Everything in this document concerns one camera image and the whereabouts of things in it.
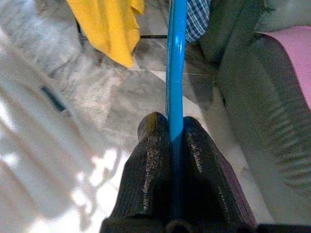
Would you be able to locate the pink mat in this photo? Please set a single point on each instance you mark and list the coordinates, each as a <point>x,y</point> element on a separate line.
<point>296,55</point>

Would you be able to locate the grey green sofa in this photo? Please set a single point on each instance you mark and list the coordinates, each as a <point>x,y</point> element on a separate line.
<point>255,97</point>

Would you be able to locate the yellow shirt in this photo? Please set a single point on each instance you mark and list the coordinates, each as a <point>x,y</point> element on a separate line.
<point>109,24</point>

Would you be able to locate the light blue clothes hanger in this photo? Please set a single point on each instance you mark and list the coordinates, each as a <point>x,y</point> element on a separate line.
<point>175,72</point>

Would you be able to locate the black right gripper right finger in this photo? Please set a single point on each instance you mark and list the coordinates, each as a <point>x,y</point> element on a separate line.
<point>209,189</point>

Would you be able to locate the blue plaid shirt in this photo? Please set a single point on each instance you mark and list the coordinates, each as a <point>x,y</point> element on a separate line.
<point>198,19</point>

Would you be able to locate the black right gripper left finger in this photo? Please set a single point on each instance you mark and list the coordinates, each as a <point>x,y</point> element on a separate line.
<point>145,182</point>

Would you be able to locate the white garment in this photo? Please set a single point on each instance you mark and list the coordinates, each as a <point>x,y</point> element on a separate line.
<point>36,157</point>

